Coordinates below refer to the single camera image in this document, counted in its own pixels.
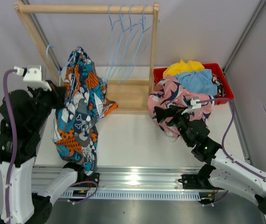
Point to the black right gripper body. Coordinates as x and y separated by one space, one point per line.
181 122

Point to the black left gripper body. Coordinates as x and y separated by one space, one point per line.
50 99

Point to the pink white patterned shorts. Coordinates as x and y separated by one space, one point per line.
170 92

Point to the blue orange patchwork shorts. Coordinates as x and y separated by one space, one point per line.
74 130

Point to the yellow shorts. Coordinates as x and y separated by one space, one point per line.
181 66

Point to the light blue shorts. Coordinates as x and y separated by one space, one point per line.
198 82

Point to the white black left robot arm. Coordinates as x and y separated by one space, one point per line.
24 113

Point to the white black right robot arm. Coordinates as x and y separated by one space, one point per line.
222 169

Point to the wooden clothes rack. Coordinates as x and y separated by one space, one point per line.
130 95

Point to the red plastic bin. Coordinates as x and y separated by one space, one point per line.
158 76

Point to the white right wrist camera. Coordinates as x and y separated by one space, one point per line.
194 104

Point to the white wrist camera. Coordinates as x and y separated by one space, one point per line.
34 77
194 104

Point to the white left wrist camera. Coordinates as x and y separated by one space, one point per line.
34 77

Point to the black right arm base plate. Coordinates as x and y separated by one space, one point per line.
199 180

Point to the slotted cable duct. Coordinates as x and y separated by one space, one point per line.
73 194

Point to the aluminium mounting rail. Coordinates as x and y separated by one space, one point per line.
130 178

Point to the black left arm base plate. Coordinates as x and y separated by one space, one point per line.
88 178

